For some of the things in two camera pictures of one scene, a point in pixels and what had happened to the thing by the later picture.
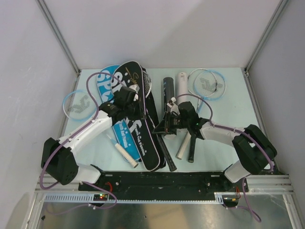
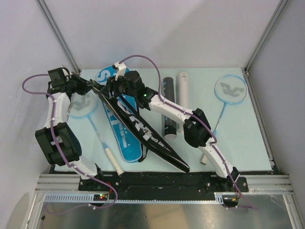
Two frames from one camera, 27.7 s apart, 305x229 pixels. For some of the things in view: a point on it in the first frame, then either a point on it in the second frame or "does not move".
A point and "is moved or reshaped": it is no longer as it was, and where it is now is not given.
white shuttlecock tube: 182,91 does not move
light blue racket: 80,105 is moved or reshaped
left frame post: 59,35 does not move
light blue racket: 208,84 to 230,89
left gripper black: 139,115 to 85,85
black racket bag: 128,74 is moved or reshaped
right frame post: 272,22 does not move
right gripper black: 165,125 to 113,83
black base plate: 169,182 does not move
